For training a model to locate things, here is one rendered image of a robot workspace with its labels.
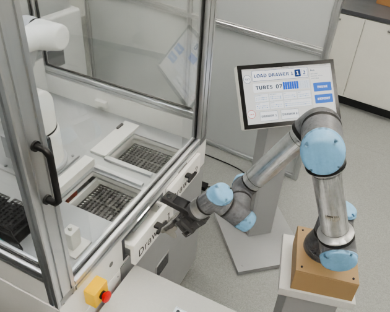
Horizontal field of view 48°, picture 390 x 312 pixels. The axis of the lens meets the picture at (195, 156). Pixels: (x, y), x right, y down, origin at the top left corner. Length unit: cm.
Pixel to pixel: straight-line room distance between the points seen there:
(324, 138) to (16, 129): 75
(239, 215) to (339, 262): 35
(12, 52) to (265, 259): 214
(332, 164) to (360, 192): 224
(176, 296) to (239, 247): 118
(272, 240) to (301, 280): 118
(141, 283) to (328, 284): 68
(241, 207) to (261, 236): 142
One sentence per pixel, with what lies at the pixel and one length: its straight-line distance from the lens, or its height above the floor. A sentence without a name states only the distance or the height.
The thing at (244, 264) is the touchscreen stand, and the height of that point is 3.
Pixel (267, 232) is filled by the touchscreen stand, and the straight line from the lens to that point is 288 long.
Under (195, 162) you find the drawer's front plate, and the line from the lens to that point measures 195.
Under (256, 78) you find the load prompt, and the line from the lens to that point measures 216.
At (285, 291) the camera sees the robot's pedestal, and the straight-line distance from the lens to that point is 174.
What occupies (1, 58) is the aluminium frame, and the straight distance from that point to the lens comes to 91.
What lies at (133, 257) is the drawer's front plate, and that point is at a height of 87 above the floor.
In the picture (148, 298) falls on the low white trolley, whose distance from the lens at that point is 165.
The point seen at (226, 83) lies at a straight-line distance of 326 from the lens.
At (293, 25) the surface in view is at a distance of 289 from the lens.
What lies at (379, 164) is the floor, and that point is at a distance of 381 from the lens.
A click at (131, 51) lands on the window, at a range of 129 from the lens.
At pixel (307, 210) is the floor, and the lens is 317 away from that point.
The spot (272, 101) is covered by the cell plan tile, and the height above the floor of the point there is 106.
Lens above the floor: 213
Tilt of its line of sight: 38 degrees down
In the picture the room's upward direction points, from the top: 4 degrees clockwise
